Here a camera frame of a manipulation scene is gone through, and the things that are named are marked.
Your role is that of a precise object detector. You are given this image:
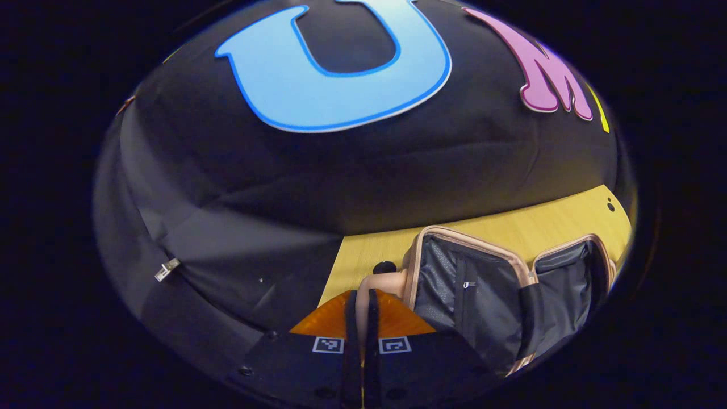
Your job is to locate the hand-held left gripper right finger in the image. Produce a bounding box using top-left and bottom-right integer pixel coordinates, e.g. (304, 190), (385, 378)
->
(363, 289), (495, 409)

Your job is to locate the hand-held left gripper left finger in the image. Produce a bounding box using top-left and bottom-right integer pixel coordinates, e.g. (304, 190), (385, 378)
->
(239, 290), (364, 409)

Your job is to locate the pink suitcase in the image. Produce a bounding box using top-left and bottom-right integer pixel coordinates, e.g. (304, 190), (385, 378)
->
(355, 226), (617, 378)

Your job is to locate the black backdrop cloth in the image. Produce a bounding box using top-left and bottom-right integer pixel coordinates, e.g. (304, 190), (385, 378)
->
(94, 0), (634, 393)

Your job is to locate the small metal clip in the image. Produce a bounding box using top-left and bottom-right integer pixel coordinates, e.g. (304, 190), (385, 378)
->
(154, 258), (181, 282)

